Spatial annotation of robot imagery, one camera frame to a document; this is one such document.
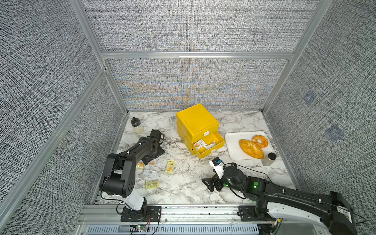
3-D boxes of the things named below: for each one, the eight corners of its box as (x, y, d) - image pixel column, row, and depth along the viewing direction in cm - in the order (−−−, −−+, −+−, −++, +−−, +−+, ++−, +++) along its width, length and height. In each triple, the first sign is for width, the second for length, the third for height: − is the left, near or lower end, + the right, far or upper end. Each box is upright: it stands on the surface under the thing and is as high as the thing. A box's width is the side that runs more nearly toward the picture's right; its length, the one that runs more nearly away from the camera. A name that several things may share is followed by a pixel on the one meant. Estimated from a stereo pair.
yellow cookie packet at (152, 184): (146, 190, 83) (145, 189, 81) (146, 181, 86) (145, 180, 84) (158, 188, 84) (158, 187, 82) (158, 180, 87) (158, 178, 85)
